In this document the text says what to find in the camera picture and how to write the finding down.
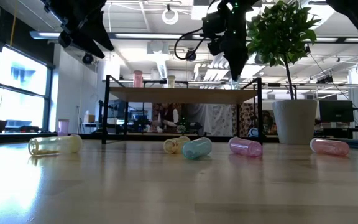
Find green leafy plant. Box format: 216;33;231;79
246;0;322;100

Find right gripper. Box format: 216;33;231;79
202;0;254;81

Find white hanging ring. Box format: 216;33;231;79
162;8;180;26

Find white plant pot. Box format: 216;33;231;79
272;98;318;146

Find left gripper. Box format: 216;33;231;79
42;0;115;60

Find pink medicine bottle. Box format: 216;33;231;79
57;118;70;137
227;136;264;158

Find black computer monitor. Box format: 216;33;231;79
318;99;355;123

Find person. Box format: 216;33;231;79
157;104;180;133
261;110;276;136

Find wooden shelf black metal legs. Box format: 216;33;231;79
101;74;264;147

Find salmon red medicine bottle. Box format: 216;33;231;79
309;138;351;157
132;70;144;88

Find patterned brown cloth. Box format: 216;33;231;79
239;103;257;131

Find white ventilation duct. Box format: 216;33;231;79
146;40;170;78

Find long ceiling light strip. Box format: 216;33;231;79
29;30;211;40

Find black aluminium table frame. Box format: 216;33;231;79
0;133;358;152

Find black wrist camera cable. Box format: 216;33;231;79
173;27;205;62

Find white cloth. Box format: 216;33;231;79
183;103;234;137

